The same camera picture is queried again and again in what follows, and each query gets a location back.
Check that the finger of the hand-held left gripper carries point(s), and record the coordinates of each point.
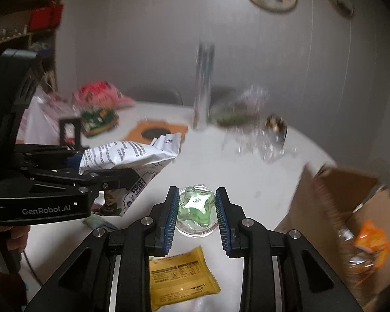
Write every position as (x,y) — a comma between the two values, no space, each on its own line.
(117,177)
(73,161)

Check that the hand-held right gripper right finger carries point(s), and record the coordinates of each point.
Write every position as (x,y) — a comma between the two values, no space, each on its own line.
(222,221)

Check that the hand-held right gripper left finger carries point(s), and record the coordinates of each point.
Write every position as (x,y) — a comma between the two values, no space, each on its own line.
(170,221)

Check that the white printed snack bag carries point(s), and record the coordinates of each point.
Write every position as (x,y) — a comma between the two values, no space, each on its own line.
(123,152)

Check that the green jelly cup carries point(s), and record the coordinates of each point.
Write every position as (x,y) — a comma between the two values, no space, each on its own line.
(196,211)

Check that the brown cardboard box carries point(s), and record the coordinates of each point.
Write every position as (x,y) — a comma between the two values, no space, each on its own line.
(315,208)

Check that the person's left hand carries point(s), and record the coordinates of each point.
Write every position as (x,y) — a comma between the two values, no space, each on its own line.
(18,239)

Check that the green snack packet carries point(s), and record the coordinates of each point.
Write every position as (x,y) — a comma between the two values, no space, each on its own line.
(99,122)

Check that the white plastic bag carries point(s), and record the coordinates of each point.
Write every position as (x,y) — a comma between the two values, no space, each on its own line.
(42,123)

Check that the pale green packet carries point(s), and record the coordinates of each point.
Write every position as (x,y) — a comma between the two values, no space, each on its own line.
(99,223)

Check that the orange mat with black circle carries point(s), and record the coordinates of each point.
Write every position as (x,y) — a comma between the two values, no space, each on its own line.
(139,130)

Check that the yellow snack packet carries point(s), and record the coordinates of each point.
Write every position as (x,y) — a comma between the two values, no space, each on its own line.
(182,276)

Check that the red snack bag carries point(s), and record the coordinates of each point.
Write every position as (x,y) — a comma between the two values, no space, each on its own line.
(100,94)

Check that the grey chair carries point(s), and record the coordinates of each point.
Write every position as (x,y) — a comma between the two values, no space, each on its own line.
(156,96)

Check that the clear plastic bag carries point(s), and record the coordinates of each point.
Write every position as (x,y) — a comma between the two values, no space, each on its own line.
(247,117)

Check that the gold wrapped sweets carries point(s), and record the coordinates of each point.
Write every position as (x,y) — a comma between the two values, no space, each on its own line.
(276,126)

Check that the tall clear glass vase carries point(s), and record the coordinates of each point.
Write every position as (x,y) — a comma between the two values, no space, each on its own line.
(203,87)

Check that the wooden shelf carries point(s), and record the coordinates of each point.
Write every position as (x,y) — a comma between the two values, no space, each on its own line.
(19,37)

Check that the red boxes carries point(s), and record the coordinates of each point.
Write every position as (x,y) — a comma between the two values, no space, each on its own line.
(45,16)

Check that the orange crinkled snack bag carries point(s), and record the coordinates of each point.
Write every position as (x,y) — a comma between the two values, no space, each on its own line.
(372,243)

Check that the black frame stand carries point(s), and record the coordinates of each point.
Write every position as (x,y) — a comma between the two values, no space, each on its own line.
(62,133)

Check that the small wall plate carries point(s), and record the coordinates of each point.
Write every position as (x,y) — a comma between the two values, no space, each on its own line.
(339,1)

